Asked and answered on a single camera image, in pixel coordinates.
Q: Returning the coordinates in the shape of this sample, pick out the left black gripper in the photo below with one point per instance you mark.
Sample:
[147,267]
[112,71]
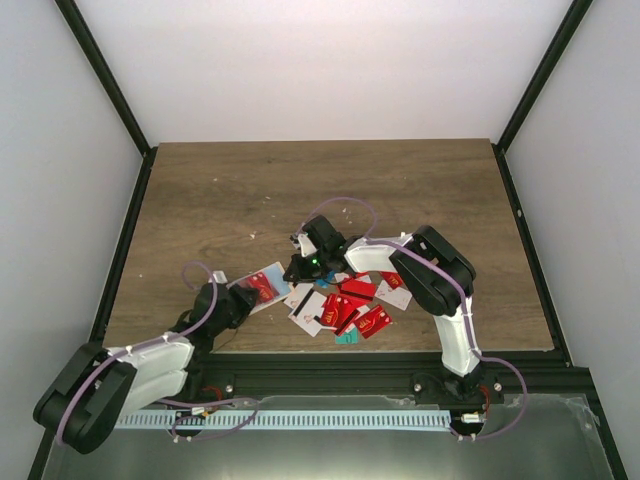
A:
[242,294]

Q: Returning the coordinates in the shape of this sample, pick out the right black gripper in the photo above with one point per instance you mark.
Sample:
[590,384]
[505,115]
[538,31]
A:
[299,272]

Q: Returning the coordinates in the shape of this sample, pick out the red vip card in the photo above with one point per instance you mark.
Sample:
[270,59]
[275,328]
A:
[393,279]
[338,313]
[260,282]

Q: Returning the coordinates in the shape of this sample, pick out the beige leather card holder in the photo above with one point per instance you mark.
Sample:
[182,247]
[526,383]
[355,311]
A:
[274,272]

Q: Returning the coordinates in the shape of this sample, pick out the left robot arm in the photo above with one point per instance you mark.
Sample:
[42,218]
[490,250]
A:
[130,370]

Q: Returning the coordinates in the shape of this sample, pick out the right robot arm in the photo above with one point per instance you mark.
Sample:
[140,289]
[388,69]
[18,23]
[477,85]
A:
[439,278]

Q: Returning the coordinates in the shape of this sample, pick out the blue card upper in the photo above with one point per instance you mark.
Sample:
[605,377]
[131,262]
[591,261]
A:
[326,282]

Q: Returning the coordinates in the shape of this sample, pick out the teal card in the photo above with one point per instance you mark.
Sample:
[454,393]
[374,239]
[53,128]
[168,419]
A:
[349,337]

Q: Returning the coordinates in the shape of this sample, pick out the red gold card middle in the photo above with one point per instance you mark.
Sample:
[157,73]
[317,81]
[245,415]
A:
[372,321]

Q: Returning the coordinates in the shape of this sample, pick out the white black red card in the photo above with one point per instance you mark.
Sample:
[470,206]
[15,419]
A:
[399,297]

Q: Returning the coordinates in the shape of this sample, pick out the black aluminium frame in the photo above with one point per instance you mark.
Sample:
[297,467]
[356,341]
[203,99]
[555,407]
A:
[544,372]

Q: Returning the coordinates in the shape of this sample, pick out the light blue slotted cable duct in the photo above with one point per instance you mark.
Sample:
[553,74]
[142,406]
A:
[402,420]

